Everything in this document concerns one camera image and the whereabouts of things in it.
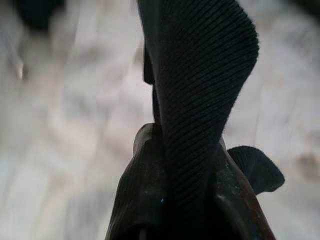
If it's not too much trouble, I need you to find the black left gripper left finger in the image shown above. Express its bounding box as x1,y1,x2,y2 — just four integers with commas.
106,123,167,240

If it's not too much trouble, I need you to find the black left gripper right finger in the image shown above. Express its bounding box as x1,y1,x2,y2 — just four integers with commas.
214,143,277,240

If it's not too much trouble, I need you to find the black knit garment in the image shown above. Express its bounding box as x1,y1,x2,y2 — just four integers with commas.
136,0,286,240

